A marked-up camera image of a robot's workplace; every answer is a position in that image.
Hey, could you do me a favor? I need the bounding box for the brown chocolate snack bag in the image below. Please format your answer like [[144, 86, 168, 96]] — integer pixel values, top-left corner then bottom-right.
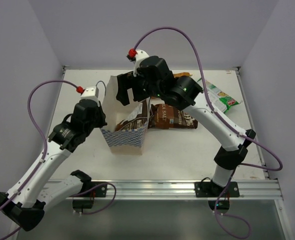
[[148, 103, 198, 130]]

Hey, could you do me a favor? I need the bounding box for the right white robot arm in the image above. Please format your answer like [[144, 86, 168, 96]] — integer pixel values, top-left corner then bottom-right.
[[116, 56, 256, 197]]

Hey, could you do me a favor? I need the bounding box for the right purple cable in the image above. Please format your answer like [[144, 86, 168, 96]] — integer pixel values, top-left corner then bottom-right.
[[133, 26, 284, 238]]

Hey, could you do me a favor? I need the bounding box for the blue checkered paper bag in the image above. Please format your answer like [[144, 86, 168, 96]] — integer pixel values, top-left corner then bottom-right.
[[100, 76, 151, 155]]

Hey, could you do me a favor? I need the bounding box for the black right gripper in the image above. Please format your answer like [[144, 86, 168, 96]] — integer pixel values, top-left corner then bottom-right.
[[115, 69, 164, 106]]

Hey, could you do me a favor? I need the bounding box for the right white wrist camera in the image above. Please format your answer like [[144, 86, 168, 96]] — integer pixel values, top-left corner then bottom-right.
[[126, 48, 149, 77]]

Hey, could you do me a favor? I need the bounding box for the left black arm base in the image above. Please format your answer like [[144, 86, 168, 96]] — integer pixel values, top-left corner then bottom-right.
[[72, 181, 107, 213]]

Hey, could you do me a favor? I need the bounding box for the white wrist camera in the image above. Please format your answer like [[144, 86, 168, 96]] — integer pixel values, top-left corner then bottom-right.
[[77, 86, 100, 105], [126, 48, 149, 77]]

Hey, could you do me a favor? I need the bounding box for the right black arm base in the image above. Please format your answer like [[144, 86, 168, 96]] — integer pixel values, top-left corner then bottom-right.
[[194, 177, 239, 211]]

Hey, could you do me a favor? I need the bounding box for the orange chips bag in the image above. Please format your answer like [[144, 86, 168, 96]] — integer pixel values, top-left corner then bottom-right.
[[173, 72, 193, 78]]

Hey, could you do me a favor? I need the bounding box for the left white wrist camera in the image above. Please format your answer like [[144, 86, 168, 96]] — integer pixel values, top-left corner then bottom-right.
[[77, 86, 100, 105]]

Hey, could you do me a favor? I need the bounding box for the green Chuba snack bag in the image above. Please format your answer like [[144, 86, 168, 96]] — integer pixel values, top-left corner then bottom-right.
[[205, 80, 243, 114]]

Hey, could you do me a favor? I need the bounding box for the aluminium front rail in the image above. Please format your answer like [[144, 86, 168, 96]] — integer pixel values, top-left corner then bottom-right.
[[29, 178, 285, 201]]

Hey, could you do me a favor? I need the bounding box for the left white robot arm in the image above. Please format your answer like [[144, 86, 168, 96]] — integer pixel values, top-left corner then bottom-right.
[[0, 98, 106, 232]]

